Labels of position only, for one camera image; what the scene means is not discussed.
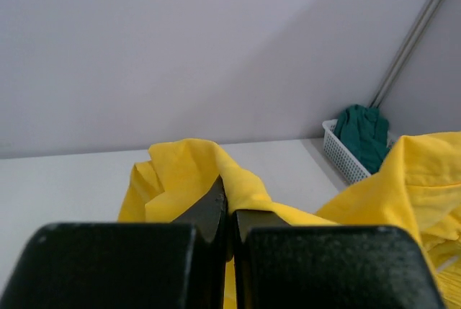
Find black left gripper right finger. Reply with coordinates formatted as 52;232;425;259
233;210;444;308

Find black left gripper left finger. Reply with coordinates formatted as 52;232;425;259
1;179;228;308

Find yellow shorts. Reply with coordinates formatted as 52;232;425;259
118;132;460;308

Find green shorts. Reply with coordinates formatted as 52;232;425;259
334;104;390;174

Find white perforated plastic basket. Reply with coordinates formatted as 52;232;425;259
322;118;395;184

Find right aluminium corner post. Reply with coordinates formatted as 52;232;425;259
369;0;444;108

